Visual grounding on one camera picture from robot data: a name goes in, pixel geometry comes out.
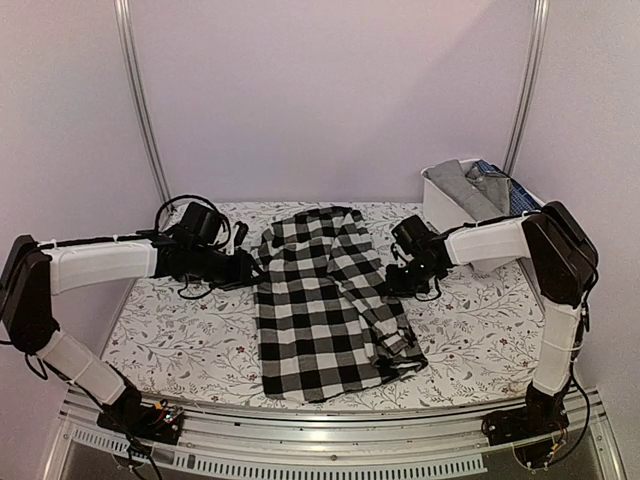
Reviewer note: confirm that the aluminium front rail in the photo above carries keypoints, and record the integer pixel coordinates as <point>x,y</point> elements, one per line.
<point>227,442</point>

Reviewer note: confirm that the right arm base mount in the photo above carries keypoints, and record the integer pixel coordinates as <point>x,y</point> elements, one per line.
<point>540,415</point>

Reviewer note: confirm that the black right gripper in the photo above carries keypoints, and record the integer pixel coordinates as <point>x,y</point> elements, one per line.
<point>396,289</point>

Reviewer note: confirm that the aluminium frame post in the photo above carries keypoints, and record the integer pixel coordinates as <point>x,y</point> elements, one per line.
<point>131,63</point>
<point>527,90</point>

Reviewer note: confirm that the black white checkered shirt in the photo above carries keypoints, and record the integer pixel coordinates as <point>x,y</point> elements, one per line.
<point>326,324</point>

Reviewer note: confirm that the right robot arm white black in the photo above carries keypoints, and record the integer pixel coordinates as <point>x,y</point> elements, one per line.
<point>565,264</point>

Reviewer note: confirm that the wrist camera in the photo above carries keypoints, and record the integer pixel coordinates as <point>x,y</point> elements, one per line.
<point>412,235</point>
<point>236,236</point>

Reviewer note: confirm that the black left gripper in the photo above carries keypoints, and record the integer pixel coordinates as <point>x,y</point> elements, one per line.
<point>241,276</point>

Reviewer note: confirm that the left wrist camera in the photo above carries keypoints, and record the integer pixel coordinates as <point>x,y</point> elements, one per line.
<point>236,236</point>

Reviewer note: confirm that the left aluminium frame post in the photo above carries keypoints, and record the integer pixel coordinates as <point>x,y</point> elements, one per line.
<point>131,63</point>

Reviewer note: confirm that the blue checkered shirt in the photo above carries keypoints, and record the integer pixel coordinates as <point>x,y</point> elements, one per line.
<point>522,192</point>

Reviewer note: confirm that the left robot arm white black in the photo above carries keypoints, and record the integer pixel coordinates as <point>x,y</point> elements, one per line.
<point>202,246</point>

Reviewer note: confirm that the white plastic bin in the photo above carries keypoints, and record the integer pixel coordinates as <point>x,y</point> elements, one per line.
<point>441,212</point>

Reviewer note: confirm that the grey long sleeve shirt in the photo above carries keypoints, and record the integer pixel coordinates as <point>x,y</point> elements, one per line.
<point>481,194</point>

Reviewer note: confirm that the right aluminium frame post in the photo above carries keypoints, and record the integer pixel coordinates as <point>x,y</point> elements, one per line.
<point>527,90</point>

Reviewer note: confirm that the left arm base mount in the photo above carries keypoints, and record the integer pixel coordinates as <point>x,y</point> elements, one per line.
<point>157,422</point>

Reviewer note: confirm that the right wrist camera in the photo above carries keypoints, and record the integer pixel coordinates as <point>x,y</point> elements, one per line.
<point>412,235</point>

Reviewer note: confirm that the floral patterned table mat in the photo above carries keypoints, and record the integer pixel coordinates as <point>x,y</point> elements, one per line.
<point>481,339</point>

